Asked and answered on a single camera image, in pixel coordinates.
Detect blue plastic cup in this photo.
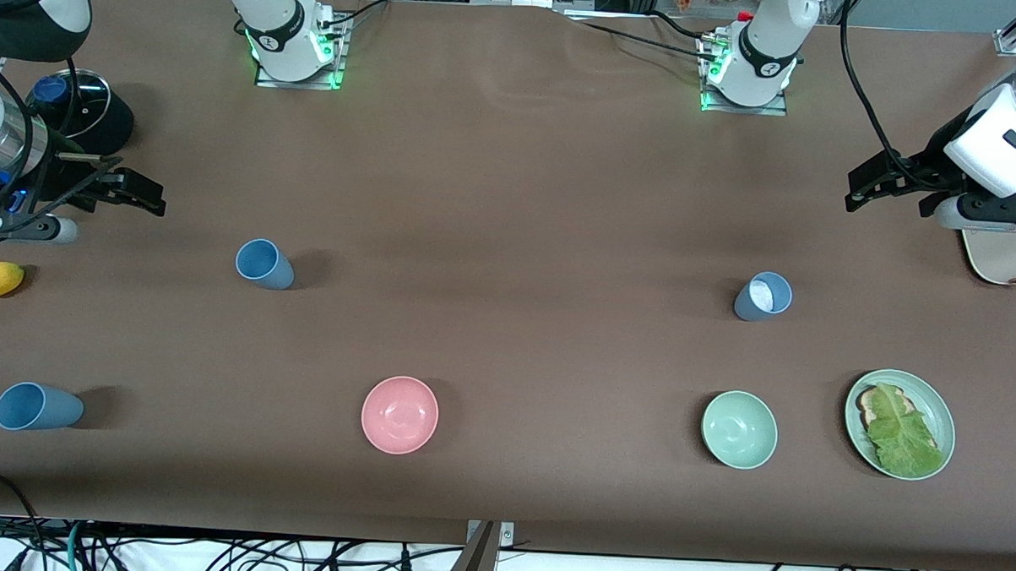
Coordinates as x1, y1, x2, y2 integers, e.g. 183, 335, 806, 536
733, 270, 794, 324
235, 238, 296, 291
0, 381, 85, 434

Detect black cooking pot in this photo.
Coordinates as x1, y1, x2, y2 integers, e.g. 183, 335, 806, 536
52, 79, 137, 157

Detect cream toaster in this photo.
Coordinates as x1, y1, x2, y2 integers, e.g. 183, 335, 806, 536
959, 224, 1016, 287

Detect toasted bread slice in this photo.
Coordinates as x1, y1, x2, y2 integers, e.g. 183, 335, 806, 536
857, 384, 943, 454

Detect mint green plate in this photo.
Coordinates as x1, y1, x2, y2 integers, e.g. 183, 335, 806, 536
843, 367, 958, 483

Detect green lettuce leaf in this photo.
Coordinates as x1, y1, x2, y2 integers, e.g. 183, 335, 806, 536
865, 383, 949, 479

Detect mint green bowl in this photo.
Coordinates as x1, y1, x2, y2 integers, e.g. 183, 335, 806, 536
700, 389, 780, 471

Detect pink bowl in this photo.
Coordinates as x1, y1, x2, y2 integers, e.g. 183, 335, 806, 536
360, 374, 441, 456

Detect dark angled bar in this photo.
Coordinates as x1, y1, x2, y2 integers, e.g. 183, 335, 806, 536
443, 520, 502, 571

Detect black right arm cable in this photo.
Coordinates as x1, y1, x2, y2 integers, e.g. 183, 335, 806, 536
0, 48, 90, 237

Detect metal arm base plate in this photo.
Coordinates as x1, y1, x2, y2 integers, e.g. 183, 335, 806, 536
699, 35, 791, 117
254, 10, 348, 91

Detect black base cable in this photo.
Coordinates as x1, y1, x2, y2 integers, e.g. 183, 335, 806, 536
648, 10, 717, 43
567, 15, 720, 60
318, 0, 394, 42

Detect black looped floor cable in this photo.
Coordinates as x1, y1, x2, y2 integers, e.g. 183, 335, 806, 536
0, 470, 52, 571

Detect green floor cable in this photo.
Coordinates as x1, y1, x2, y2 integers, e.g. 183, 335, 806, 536
64, 519, 88, 571

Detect grey metal bracket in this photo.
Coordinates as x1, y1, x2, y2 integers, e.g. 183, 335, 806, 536
466, 519, 516, 550

